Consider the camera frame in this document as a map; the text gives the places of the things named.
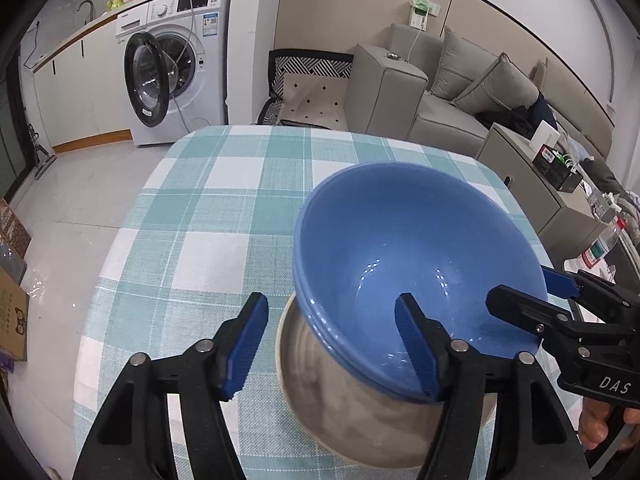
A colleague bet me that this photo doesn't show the black box with cables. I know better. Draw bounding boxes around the black box with cables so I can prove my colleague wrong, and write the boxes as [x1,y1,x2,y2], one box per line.
[532,145,585,193]

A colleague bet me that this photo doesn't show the green white wall device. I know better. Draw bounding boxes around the green white wall device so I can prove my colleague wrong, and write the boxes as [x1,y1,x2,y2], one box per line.
[407,0,441,34]

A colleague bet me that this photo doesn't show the grey side cabinet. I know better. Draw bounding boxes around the grey side cabinet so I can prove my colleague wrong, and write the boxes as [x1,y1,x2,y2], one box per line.
[475,122,621,261]

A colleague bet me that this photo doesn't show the black white patterned cushion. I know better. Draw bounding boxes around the black white patterned cushion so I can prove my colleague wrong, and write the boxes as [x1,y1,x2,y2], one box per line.
[257,49,356,128]

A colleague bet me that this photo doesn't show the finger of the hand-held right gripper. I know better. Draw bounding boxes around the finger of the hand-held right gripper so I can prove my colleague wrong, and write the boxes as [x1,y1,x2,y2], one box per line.
[486,285,576,346]
[542,266,640,333]

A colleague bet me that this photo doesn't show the teal checked tablecloth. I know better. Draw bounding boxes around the teal checked tablecloth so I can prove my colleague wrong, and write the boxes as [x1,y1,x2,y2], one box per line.
[74,125,566,480]

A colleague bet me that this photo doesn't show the white paper roll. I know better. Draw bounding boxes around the white paper roll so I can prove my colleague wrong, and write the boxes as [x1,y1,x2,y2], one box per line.
[531,121,562,153]

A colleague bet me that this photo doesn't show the beige diamond print cushion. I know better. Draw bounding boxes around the beige diamond print cushion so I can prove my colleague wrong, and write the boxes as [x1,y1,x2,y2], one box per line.
[277,72,351,131]

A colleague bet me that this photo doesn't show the floor mop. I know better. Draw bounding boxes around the floor mop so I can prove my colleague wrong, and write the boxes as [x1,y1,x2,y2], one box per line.
[27,124,59,181]

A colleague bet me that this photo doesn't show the dark glass door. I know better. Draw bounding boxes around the dark glass door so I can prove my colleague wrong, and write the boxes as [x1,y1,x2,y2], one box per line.
[0,35,36,196]

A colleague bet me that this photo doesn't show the white kitchen counter cabinet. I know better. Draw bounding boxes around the white kitchen counter cabinet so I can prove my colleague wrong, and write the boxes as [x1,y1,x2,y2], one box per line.
[32,10,136,156]

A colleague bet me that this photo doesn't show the grey sofa cushion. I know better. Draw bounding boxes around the grey sofa cushion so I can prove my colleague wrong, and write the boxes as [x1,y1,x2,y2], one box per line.
[430,26,501,103]
[452,52,541,116]

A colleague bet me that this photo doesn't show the white washing machine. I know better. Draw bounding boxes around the white washing machine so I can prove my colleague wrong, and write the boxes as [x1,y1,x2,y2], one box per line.
[116,0,233,148]

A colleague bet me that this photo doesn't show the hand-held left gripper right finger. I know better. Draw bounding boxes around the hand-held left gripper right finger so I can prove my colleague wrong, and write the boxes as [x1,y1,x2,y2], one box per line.
[396,293,590,480]

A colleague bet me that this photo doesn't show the dark jacket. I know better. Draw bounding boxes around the dark jacket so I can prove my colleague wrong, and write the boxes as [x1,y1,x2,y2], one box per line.
[477,92,558,139]

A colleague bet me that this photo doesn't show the brown dotted board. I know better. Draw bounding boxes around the brown dotted board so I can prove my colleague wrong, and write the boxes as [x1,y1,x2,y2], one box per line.
[0,197,31,281]

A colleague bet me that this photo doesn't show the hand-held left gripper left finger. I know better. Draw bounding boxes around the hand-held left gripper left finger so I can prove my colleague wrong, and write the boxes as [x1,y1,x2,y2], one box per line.
[74,292,269,480]

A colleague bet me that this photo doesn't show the clear water bottle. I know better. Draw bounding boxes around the clear water bottle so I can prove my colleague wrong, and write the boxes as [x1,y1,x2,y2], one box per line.
[580,217,628,268]

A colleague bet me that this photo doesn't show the cardboard box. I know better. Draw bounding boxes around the cardboard box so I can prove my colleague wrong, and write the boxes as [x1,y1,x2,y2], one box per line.
[0,265,31,361]

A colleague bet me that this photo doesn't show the metal tissue box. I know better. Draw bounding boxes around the metal tissue box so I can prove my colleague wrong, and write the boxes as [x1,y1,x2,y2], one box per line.
[587,190,626,223]

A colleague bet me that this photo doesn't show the cream plate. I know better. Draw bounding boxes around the cream plate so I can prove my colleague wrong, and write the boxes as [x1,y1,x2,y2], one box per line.
[275,294,496,468]

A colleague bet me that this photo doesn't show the person's right hand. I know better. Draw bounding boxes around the person's right hand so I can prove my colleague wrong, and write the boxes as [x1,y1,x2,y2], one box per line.
[579,399,622,451]

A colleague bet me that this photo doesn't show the grey sofa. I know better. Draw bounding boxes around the grey sofa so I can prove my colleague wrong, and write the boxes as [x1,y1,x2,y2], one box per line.
[345,22,616,173]

